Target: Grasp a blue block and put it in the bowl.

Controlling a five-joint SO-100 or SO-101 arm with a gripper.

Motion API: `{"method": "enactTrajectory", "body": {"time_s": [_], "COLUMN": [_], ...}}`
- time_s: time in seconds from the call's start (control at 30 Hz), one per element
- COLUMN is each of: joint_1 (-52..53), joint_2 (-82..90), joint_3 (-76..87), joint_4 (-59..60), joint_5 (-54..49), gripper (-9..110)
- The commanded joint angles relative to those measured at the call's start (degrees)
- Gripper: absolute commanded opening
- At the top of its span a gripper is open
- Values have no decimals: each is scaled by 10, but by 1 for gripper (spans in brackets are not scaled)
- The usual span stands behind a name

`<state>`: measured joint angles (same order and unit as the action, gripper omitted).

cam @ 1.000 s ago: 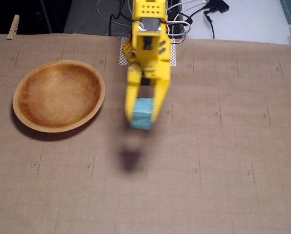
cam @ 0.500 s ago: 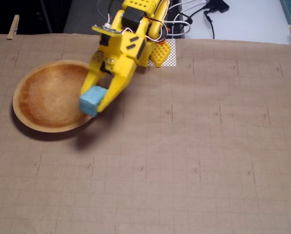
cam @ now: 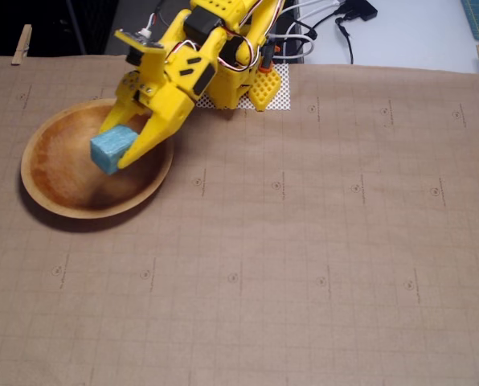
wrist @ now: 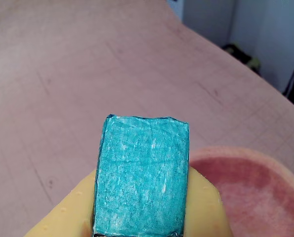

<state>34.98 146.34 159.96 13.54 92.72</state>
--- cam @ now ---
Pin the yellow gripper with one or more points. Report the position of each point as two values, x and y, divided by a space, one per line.
168 105

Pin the blue foam block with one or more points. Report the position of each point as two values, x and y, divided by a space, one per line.
111 149

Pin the yellow robot base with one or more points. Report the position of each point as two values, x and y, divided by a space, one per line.
231 86

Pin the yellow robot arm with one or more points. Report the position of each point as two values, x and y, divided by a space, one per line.
227 12

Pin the round wooden bowl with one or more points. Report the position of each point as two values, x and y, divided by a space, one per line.
62 181

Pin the orange and black clamp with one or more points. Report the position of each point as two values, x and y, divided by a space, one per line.
267 60

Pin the white mesh mat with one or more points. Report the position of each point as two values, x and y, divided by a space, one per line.
281 100

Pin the gridded gift wrap paper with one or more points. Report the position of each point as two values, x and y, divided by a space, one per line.
263 281

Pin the black power adapter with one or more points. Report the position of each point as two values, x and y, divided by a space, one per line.
362 10

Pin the small camera circuit board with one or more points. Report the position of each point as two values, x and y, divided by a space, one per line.
139 40

